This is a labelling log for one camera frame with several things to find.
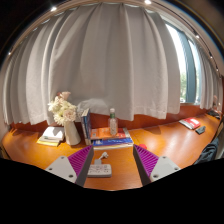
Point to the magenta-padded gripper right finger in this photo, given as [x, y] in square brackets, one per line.
[163, 166]

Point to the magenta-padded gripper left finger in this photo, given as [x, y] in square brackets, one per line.
[63, 167]

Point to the white ceramic vase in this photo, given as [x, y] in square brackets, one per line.
[72, 135]

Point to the white flat book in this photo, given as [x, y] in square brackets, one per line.
[54, 132]

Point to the white power strip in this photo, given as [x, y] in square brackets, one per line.
[100, 170]

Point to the grey upright book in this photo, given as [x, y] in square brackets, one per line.
[84, 128]

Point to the black jacket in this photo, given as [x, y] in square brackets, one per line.
[208, 151]

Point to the red and white book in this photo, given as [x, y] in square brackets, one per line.
[190, 122]

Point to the small black flat object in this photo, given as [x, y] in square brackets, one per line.
[200, 130]

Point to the orange flat book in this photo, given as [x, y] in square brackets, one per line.
[103, 133]

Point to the blue flat book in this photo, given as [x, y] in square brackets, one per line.
[113, 141]

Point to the white and pink flowers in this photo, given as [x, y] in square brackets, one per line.
[63, 110]

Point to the clear plastic bottle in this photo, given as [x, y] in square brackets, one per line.
[113, 125]

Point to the narrow white curtain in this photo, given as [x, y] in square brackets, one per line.
[208, 83]

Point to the window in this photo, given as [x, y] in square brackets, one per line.
[186, 70]

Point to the wide white curtain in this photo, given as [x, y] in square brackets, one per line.
[100, 60]

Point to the ceiling lights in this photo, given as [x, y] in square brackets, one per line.
[147, 2]

